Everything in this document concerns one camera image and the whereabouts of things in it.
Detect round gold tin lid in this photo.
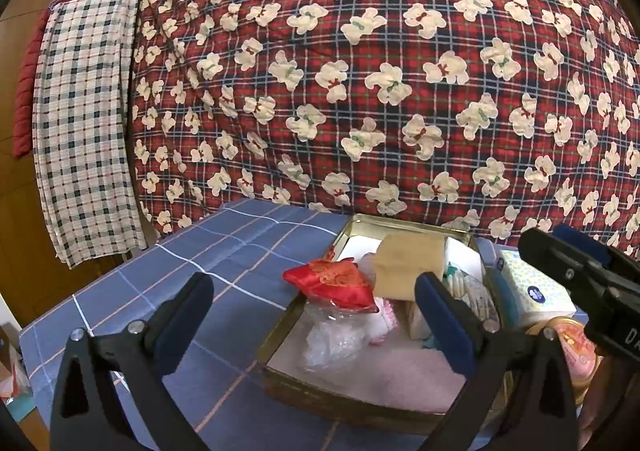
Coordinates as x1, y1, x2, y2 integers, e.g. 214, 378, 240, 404
526, 317, 601, 407

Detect tan sponge block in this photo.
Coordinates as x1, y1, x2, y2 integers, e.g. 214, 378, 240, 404
372, 232, 446, 301

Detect cotton swab bag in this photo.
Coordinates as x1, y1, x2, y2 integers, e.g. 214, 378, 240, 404
442, 263, 500, 323

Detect yellow tissue pack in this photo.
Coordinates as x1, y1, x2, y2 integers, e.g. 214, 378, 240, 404
492, 249, 576, 329

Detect blue plaid tablecloth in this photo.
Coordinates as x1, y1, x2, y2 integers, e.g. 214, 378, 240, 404
18, 198, 591, 451

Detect green white checked cloth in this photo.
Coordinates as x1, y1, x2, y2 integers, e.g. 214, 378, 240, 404
32, 0, 146, 268

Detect clear plastic bag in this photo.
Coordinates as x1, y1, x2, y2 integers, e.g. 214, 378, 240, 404
303, 303, 370, 372

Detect green tissue packet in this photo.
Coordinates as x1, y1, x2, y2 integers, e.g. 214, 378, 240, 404
405, 301, 432, 341

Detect red plaid bear blanket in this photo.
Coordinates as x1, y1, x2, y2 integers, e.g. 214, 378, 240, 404
132, 0, 639, 256

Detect pink white knitted cloth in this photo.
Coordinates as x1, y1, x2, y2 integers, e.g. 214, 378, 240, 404
366, 297, 398, 346

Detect red fabric pouch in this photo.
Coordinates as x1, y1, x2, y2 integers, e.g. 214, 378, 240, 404
282, 258, 378, 313

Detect right hand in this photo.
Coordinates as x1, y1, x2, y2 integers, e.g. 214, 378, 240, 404
578, 357, 634, 447

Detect gold rectangular tin box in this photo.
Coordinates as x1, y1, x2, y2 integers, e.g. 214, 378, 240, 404
258, 214, 478, 435

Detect red quilted garment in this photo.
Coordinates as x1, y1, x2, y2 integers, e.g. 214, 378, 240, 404
6, 0, 71, 160

